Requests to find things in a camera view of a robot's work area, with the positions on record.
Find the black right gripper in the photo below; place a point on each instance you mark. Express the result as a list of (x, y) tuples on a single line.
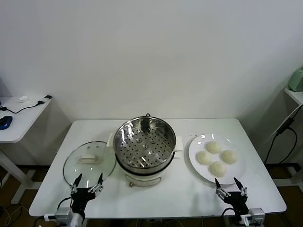
[(237, 201)]

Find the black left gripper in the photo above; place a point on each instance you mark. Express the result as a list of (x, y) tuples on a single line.
[(81, 196)]

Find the round glass lid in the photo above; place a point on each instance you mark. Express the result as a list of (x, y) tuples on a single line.
[(78, 172)]

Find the white steamed baozi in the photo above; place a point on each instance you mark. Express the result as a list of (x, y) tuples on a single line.
[(229, 156), (213, 147), (218, 168), (204, 157)]

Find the steel steamer pot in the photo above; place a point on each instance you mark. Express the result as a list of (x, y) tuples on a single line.
[(142, 178)]

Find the stainless steel steamer basket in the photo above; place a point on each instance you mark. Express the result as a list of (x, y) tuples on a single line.
[(132, 151)]

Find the large white plate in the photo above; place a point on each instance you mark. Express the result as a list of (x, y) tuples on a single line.
[(236, 172)]

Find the white side desk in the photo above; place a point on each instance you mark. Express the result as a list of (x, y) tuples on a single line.
[(23, 123)]

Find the blue computer mouse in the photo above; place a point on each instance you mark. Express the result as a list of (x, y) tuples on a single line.
[(5, 122)]

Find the small white desk object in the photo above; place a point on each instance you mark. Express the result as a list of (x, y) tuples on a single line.
[(23, 98)]

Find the white side table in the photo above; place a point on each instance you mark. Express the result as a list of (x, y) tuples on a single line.
[(296, 95)]

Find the pale green appliance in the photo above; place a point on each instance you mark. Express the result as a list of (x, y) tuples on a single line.
[(297, 81)]

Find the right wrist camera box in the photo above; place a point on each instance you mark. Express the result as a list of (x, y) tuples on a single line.
[(256, 215)]

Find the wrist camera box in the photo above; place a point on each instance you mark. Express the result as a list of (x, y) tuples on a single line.
[(62, 214), (256, 215)]

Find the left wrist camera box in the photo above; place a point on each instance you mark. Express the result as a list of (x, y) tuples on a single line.
[(62, 214)]

